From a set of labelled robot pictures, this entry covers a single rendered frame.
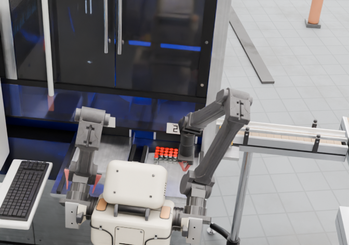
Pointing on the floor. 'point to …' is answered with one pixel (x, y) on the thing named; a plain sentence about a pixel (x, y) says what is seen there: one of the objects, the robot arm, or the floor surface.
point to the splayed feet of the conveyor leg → (222, 233)
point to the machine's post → (217, 59)
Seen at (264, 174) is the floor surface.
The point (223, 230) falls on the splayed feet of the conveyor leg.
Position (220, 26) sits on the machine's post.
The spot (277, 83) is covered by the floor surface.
